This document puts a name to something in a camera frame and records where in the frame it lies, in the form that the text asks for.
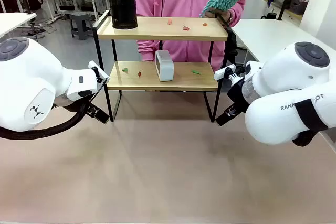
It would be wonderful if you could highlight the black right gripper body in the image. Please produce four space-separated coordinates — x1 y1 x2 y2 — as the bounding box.
227 82 250 115

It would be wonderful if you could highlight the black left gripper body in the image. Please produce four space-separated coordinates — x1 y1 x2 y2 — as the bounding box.
78 99 95 114

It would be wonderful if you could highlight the grey white box speaker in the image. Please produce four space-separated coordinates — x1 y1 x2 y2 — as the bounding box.
154 49 175 82

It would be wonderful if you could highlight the person's left hand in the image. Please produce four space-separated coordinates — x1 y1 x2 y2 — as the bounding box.
204 8 234 25

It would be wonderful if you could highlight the large white table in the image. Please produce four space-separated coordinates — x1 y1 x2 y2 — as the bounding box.
230 18 336 63

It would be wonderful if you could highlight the grey plastic stool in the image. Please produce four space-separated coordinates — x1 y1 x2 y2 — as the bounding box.
69 12 94 41

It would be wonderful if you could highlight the black mesh pen holder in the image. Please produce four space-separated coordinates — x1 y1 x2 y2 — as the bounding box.
107 0 139 30

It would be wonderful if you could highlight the white side table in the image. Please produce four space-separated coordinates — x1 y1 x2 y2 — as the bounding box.
0 13 37 39

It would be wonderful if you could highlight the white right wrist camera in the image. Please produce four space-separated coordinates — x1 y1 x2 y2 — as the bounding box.
213 63 235 81

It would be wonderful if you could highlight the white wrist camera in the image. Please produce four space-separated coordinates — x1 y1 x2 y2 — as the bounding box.
213 63 235 81
88 60 110 84

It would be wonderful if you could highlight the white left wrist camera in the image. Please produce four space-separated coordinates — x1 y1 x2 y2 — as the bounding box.
88 60 110 84

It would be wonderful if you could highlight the black left arm cable sleeve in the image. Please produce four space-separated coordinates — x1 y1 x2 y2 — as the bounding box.
0 98 91 141

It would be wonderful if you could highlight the black right arm strap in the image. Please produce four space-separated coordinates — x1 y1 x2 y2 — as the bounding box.
291 98 330 147

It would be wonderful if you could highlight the two-tier wooden metal-frame shelf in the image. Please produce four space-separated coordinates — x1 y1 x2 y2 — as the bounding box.
91 9 238 124

